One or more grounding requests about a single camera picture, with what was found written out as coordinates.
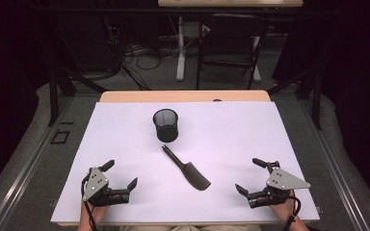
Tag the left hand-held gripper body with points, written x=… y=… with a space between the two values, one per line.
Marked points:
x=95 y=184

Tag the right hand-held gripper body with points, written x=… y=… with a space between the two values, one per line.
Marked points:
x=281 y=183

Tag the black spatula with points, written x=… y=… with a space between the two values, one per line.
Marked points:
x=192 y=176

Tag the black mesh pen holder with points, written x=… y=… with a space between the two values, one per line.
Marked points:
x=166 y=128

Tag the person's right hand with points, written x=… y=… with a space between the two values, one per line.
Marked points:
x=282 y=208

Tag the person's left hand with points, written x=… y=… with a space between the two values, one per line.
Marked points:
x=93 y=214

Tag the white table mat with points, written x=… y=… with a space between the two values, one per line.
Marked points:
x=237 y=134

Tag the short black tape strip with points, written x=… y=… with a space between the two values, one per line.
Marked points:
x=66 y=123

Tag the black metal stand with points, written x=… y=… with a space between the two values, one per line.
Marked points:
x=316 y=102
x=53 y=99

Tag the light wooden table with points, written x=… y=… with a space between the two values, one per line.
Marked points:
x=173 y=96

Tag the black chair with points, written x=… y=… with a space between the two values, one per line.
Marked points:
x=231 y=62

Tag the white-legged wooden desk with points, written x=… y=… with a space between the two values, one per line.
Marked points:
x=181 y=57

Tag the white box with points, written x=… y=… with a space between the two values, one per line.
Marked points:
x=192 y=30

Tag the aluminium rail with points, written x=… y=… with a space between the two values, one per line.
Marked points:
x=22 y=179
x=334 y=166

